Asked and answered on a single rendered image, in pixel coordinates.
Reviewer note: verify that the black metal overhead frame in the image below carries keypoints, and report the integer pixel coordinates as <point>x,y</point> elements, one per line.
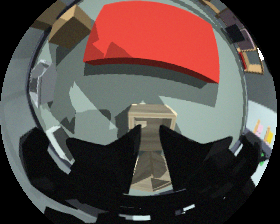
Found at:
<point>266,150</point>

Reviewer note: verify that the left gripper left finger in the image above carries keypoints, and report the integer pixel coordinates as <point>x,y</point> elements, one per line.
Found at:
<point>121,159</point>

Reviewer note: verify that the red flat board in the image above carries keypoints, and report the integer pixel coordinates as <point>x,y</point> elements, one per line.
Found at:
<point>154,34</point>

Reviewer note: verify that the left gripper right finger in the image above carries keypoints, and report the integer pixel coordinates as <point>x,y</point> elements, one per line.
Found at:
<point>185,157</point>

